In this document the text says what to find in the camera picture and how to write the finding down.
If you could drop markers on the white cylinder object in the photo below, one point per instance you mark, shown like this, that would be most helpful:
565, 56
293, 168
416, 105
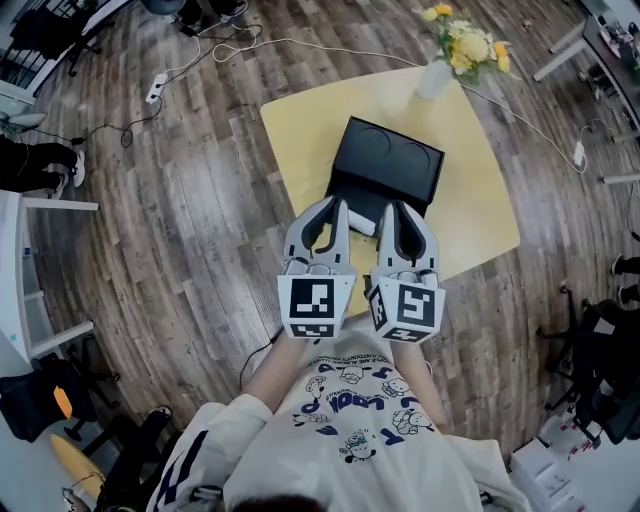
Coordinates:
362, 221

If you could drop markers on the black metal railing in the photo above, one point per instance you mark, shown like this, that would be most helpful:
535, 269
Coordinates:
15, 70

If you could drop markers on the white power adapter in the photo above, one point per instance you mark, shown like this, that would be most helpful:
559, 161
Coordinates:
579, 152

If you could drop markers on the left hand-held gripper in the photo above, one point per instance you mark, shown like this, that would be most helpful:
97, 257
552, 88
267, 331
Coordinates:
312, 300

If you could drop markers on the white packets red print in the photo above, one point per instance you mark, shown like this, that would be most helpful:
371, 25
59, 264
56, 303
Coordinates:
575, 440

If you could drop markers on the black backpack orange patch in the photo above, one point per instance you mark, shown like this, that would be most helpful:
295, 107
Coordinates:
30, 400

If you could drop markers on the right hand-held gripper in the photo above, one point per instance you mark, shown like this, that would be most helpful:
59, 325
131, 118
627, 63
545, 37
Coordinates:
412, 305

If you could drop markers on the white vase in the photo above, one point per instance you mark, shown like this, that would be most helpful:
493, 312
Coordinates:
432, 80

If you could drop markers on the person's white printed shirt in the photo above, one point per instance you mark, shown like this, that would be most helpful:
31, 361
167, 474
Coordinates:
350, 450

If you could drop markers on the black office chair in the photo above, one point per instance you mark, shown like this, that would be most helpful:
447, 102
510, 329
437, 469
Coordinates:
130, 450
605, 370
45, 30

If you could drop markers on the grey round-backed chair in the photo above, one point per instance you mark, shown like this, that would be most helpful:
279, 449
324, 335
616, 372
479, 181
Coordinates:
167, 6

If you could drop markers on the black tray box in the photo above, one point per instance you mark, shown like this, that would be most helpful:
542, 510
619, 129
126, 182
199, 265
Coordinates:
385, 160

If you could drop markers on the person's left forearm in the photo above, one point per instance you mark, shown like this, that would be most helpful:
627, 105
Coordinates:
277, 370

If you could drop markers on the person's right forearm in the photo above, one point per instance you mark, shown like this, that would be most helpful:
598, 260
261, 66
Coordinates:
422, 385

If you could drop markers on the yellow flower bouquet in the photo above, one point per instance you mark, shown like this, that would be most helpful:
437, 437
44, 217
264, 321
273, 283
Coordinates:
470, 47

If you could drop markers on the dark grey table white legs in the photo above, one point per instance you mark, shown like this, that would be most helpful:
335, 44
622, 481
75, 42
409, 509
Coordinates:
615, 85

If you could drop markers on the white power strip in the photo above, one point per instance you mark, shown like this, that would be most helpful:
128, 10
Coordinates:
156, 88

